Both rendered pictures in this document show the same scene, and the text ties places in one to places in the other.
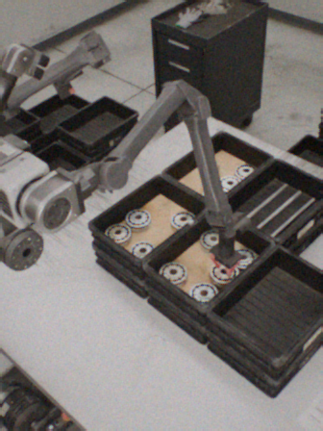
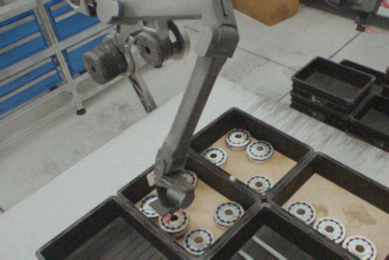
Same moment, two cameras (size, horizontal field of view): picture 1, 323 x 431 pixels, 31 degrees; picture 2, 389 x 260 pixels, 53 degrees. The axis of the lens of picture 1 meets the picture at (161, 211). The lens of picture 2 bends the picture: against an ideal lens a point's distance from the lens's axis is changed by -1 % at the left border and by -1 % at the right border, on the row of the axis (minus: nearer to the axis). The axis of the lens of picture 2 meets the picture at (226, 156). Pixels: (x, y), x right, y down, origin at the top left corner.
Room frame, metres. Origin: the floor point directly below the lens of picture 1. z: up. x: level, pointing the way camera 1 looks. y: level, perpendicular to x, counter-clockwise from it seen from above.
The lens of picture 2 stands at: (1.50, -0.97, 1.93)
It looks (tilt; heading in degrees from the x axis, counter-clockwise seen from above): 46 degrees down; 89
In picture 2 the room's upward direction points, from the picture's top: 4 degrees counter-clockwise
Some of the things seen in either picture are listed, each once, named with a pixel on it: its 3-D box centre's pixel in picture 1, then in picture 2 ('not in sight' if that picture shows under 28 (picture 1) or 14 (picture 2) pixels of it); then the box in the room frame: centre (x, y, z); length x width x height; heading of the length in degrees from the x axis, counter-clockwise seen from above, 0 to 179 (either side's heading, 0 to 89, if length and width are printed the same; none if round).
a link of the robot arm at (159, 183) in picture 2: (228, 235); (166, 184); (1.34, -0.22, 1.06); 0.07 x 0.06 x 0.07; 134
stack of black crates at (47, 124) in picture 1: (61, 133); not in sight; (3.05, 0.61, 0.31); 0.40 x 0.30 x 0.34; 135
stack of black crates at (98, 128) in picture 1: (102, 150); not in sight; (2.76, 0.33, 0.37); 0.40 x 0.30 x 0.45; 135
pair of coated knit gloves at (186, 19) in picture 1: (188, 16); not in sight; (3.37, -0.24, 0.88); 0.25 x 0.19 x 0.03; 135
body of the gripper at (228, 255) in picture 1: (226, 248); (167, 196); (1.33, -0.21, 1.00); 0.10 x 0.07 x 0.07; 42
